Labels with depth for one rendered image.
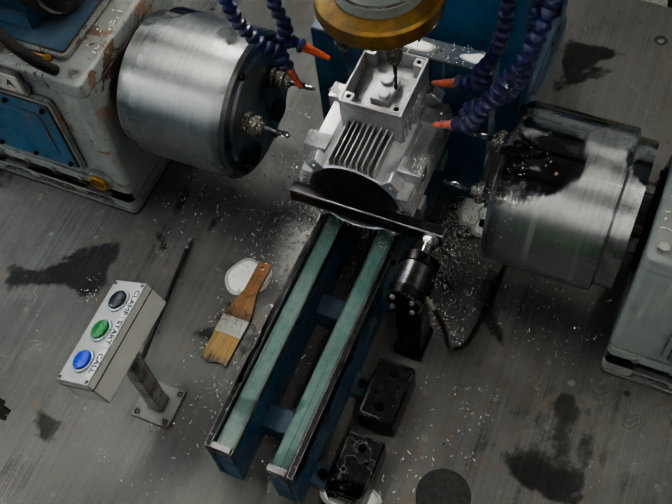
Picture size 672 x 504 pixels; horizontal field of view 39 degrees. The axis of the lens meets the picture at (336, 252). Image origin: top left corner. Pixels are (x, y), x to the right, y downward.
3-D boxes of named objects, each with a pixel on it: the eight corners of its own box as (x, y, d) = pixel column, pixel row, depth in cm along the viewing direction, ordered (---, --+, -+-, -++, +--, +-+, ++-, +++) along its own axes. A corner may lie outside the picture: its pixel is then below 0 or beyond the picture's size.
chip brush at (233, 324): (253, 260, 167) (252, 257, 167) (278, 269, 166) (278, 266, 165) (200, 358, 158) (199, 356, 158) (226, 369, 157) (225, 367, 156)
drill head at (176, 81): (142, 55, 179) (104, -47, 157) (317, 105, 169) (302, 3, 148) (75, 155, 168) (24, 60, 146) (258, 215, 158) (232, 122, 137)
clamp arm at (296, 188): (448, 234, 144) (297, 187, 150) (449, 223, 141) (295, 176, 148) (440, 252, 142) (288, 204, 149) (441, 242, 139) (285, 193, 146)
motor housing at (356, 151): (351, 124, 166) (343, 50, 149) (453, 154, 161) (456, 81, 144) (305, 214, 157) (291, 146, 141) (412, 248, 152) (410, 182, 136)
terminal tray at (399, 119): (368, 72, 152) (366, 41, 145) (430, 89, 149) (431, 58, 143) (339, 128, 146) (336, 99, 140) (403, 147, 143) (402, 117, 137)
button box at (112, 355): (135, 297, 142) (113, 277, 138) (168, 301, 138) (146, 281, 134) (77, 397, 134) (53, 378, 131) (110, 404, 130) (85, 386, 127)
